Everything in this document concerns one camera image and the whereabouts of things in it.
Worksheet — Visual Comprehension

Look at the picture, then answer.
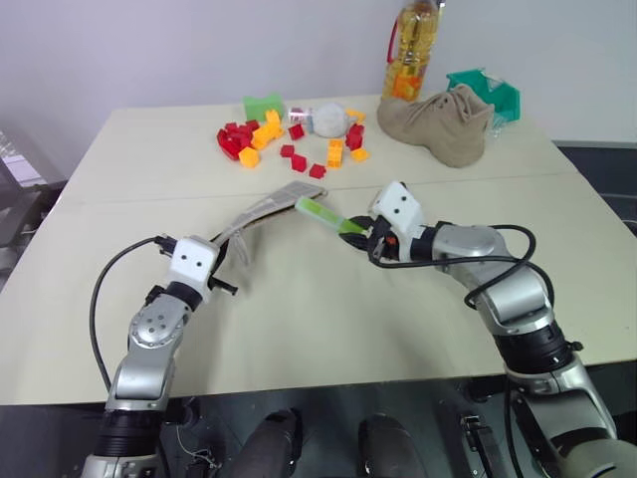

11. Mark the clear plastic piece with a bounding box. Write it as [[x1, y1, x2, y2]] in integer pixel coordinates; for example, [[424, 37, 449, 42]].
[[489, 111, 515, 141]]

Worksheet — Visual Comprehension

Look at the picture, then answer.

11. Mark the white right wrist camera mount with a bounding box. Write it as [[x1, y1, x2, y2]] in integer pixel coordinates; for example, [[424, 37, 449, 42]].
[[373, 180, 425, 245]]

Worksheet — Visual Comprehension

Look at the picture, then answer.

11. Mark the tan suede boot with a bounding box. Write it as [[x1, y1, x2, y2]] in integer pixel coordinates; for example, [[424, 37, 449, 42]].
[[376, 84, 497, 169]]

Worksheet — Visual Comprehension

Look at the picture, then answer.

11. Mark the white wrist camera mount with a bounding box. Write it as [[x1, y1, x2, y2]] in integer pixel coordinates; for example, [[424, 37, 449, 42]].
[[373, 180, 425, 245], [166, 237, 219, 304]]

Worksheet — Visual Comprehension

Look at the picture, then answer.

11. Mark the green foam block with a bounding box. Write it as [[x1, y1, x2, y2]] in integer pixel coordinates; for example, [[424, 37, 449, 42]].
[[242, 92, 286, 122]]

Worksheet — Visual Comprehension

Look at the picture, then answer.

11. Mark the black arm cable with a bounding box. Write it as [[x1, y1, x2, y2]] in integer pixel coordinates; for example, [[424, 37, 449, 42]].
[[89, 235, 173, 395], [370, 224, 556, 478]]

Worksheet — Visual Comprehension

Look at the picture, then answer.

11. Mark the red translucent block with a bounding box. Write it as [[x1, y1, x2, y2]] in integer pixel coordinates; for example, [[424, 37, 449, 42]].
[[216, 127, 250, 161]]

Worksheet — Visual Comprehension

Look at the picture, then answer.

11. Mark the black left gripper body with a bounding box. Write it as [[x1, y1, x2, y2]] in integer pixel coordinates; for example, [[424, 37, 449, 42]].
[[207, 271, 239, 297]]

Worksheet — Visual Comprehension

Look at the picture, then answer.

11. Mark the beige fabric strap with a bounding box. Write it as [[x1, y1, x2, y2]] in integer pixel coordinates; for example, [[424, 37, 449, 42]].
[[214, 180, 330, 281]]

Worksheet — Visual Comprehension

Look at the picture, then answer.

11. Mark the plastic bottle with red handle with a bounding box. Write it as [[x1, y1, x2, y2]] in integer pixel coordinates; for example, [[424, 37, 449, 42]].
[[381, 0, 447, 104]]

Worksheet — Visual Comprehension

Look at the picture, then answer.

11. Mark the red building block stack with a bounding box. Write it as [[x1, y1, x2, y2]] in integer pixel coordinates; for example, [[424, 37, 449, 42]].
[[343, 121, 366, 151]]

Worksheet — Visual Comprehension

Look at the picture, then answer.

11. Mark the grey fuzzy ball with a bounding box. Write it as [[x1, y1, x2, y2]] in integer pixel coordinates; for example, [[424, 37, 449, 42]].
[[311, 102, 350, 138]]

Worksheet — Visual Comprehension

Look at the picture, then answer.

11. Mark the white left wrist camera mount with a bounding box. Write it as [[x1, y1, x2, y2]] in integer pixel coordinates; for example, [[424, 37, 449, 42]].
[[166, 237, 219, 304]]

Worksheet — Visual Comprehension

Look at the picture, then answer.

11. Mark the orange building block stack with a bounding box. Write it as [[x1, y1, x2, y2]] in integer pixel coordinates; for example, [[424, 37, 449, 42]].
[[325, 138, 346, 172]]

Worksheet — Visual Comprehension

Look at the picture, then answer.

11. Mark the dark metal rack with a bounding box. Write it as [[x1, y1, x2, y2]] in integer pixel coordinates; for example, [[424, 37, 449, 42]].
[[0, 127, 69, 280]]

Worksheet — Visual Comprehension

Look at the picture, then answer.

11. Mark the green plastic basket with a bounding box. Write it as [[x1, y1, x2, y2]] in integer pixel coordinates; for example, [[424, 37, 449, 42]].
[[445, 67, 523, 123]]

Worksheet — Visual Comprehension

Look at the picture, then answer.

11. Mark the small clear jar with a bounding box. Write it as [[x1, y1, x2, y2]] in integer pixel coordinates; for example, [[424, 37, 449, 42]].
[[286, 105, 316, 131]]

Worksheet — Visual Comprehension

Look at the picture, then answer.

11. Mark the dark rounded shape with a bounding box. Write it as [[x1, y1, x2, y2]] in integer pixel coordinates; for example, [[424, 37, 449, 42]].
[[357, 412, 425, 478], [238, 407, 306, 478]]

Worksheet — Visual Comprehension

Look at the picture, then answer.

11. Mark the black strap clip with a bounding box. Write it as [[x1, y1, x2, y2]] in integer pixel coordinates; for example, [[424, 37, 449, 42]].
[[459, 414, 495, 478]]

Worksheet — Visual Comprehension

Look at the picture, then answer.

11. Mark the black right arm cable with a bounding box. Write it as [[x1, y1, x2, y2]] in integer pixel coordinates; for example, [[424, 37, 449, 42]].
[[370, 224, 556, 478]]

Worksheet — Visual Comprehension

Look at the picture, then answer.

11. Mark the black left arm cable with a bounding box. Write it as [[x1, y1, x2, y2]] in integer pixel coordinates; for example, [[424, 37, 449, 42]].
[[89, 235, 173, 395]]

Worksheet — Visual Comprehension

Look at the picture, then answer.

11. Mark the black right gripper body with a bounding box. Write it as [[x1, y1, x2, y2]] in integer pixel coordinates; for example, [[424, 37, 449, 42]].
[[366, 214, 413, 264]]

